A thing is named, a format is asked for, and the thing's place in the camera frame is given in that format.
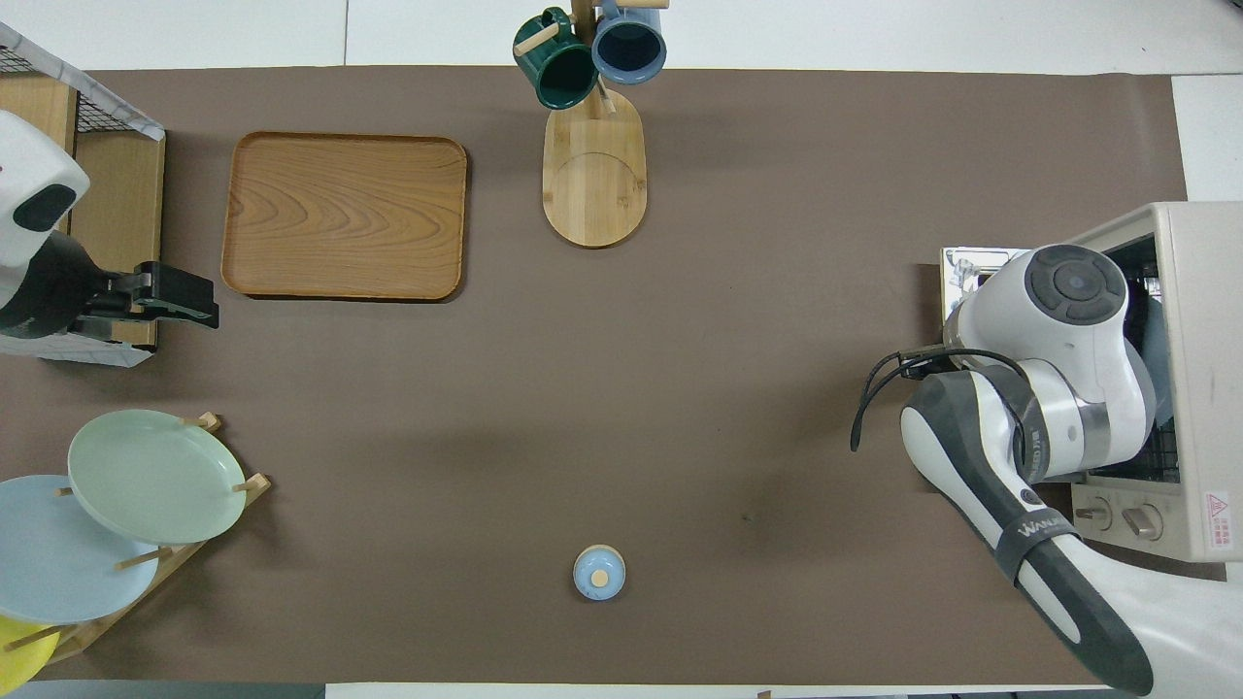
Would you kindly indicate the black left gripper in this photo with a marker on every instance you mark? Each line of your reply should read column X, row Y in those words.
column 121, row 291

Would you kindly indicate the glass oven door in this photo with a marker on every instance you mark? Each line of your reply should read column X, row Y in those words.
column 961, row 267

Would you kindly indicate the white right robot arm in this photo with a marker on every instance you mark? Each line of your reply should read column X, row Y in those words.
column 1058, row 388

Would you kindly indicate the small round oven knob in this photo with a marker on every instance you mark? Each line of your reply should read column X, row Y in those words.
column 1095, row 515

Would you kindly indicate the large round oven knob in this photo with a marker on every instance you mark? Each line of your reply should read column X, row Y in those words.
column 1142, row 522

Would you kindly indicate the beige toaster oven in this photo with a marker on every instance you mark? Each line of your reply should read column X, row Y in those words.
column 1214, row 388

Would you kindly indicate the wooden two-tier shelf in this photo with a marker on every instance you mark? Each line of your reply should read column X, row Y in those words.
column 126, row 214

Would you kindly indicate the rectangular wooden tray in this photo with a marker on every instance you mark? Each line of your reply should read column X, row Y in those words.
column 340, row 214

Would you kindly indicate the pale green plate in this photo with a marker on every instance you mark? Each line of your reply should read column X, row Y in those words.
column 155, row 476

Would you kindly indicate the wooden plate rack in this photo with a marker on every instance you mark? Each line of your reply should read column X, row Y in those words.
column 184, row 563

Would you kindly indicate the pale blue racked plate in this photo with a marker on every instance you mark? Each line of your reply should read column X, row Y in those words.
column 58, row 563

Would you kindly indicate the yellow plate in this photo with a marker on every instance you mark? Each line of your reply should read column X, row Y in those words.
column 19, row 660

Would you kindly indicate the wooden mug tree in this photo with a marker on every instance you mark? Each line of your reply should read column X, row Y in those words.
column 594, row 184

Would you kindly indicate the dark green mug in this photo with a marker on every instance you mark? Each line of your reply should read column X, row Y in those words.
column 563, row 73

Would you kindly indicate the small blue lidded jar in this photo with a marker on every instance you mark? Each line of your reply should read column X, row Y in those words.
column 599, row 575

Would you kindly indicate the brown table mat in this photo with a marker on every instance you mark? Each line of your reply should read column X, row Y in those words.
column 680, row 388

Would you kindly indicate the blue mug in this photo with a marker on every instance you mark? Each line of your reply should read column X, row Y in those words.
column 629, row 49

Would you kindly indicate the red warning sticker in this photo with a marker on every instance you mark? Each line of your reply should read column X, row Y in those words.
column 1219, row 521

